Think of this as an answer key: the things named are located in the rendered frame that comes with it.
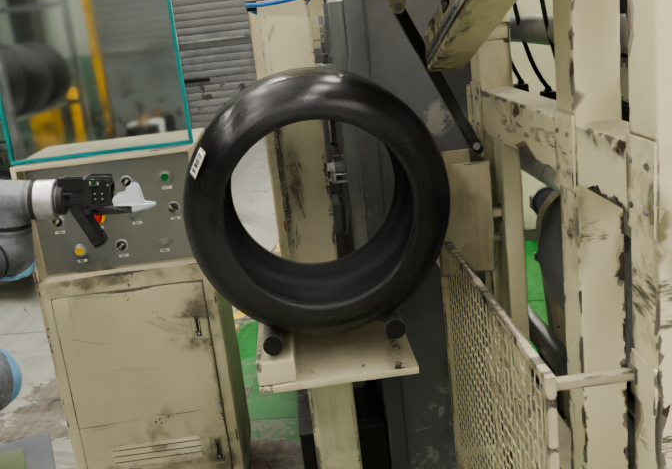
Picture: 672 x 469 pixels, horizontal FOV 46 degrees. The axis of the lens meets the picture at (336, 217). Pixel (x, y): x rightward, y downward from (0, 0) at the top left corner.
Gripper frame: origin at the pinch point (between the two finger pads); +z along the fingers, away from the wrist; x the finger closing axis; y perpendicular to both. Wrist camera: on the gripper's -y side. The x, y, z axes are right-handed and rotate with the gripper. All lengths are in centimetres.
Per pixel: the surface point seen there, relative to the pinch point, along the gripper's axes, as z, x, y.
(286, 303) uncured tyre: 30.5, -12.7, -19.3
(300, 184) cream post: 34.8, 25.6, -0.5
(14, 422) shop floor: -91, 151, -133
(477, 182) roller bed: 80, 19, 1
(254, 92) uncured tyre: 24.4, -8.0, 26.4
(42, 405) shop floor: -82, 164, -132
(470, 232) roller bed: 79, 19, -12
